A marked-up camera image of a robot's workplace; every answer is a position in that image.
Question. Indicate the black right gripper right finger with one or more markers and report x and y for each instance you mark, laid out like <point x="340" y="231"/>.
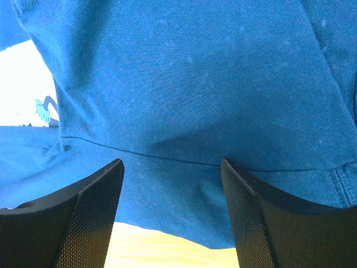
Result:
<point x="272" y="228"/>

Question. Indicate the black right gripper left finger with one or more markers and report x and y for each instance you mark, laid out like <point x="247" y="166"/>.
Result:
<point x="70" y="227"/>

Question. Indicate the blue Mickey print t-shirt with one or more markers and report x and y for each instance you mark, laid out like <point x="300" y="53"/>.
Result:
<point x="173" y="87"/>

